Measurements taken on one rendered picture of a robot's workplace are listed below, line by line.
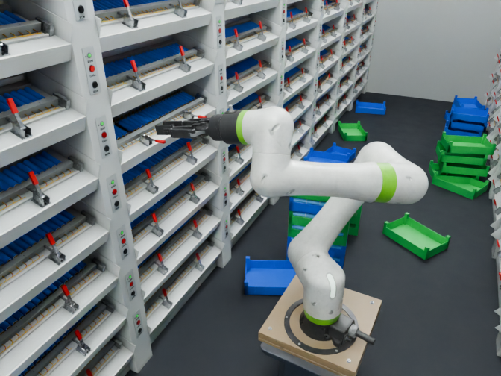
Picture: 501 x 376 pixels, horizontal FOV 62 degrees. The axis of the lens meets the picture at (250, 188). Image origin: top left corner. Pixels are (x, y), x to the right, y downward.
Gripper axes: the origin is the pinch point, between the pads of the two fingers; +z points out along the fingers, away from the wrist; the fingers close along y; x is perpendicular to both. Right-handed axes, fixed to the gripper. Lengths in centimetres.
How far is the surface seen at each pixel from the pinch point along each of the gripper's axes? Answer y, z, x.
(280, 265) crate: -65, 4, 97
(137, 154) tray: 0.3, 15.6, 8.8
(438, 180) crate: -199, -60, 106
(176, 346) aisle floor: 1, 24, 96
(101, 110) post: 12.8, 11.7, -9.6
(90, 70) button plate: 14.4, 9.3, -20.7
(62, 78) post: 18.5, 15.7, -19.9
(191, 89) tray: -51, 27, 0
